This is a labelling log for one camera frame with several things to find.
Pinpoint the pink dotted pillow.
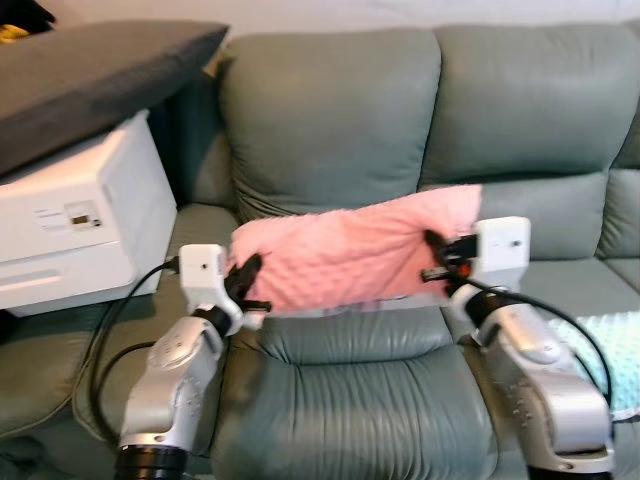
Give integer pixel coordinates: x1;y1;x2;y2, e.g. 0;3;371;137
230;185;491;317

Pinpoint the grey-green leather sofa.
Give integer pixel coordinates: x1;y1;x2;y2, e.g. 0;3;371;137
0;25;640;480

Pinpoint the teal dotted pillow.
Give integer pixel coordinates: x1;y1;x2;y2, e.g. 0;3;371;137
575;312;640;419

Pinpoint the white printer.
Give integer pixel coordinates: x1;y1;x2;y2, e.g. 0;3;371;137
0;110;179;316

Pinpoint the dark grey cushion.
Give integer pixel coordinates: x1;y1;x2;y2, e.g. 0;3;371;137
0;22;229;176

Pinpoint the black and yellow item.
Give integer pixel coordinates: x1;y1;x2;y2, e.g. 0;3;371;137
0;0;56;41

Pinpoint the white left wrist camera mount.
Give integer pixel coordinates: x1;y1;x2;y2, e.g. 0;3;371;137
178;245;233;311

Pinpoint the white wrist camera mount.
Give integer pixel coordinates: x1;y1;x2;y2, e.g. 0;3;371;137
474;217;532;292
178;245;233;311

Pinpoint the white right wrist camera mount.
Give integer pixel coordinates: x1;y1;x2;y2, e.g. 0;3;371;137
474;217;532;292

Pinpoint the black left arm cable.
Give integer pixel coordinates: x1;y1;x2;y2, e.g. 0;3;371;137
88;257;183;446

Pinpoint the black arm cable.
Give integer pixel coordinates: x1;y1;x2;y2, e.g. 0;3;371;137
88;257;183;446
462;278;614;406

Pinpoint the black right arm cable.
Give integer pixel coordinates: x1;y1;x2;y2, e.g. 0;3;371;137
462;278;614;406

